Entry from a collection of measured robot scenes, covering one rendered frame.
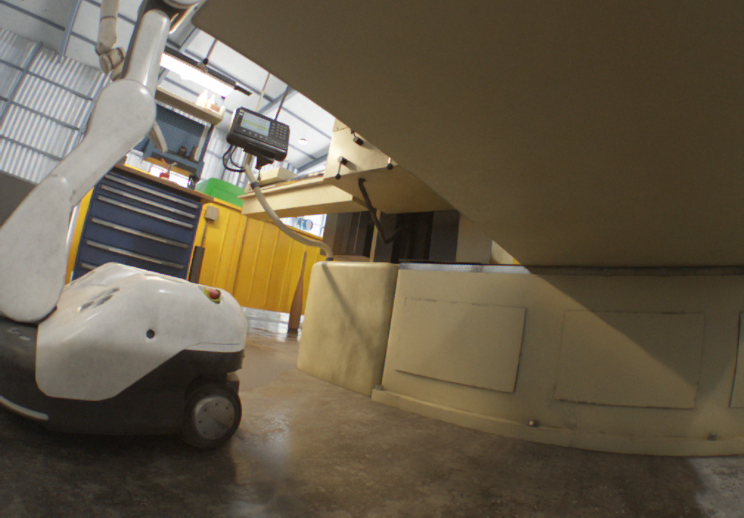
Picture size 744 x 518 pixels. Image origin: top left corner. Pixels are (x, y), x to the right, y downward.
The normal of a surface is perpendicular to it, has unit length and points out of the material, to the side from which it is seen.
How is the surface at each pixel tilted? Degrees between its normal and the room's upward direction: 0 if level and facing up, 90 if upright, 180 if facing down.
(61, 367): 90
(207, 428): 90
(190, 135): 90
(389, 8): 180
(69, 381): 90
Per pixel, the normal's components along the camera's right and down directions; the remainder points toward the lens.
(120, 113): 0.81, 0.00
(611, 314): -0.60, -0.26
